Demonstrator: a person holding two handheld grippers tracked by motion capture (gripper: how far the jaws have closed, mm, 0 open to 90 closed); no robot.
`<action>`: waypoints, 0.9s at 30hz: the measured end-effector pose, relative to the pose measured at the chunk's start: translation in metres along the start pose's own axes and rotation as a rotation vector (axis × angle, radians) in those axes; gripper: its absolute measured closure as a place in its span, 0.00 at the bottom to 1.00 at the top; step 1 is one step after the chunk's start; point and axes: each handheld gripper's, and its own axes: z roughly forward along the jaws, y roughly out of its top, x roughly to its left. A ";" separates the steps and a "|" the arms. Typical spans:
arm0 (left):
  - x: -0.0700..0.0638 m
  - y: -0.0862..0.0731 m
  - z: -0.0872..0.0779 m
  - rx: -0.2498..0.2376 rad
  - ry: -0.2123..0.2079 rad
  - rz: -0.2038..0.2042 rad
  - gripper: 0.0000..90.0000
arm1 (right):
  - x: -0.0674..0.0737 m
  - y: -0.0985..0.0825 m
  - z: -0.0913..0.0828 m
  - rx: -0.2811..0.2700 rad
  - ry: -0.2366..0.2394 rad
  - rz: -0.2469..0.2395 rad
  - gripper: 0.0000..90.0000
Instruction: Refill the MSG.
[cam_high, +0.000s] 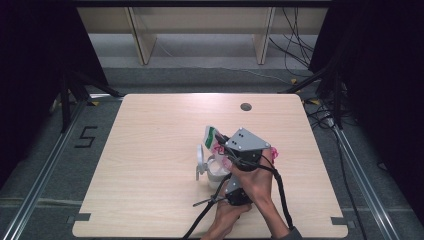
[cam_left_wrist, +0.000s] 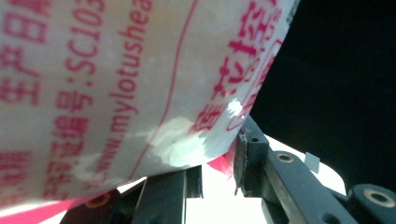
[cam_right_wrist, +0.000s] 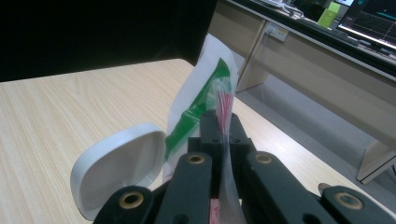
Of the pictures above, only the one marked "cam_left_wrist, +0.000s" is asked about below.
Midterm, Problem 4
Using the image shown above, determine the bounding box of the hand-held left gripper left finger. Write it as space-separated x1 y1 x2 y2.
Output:
132 164 205 224

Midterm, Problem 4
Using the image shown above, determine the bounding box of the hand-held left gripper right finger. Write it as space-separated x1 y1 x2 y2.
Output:
233 115 273 199

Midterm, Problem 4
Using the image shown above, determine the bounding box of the pink and white plastic bag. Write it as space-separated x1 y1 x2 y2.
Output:
0 0 302 224

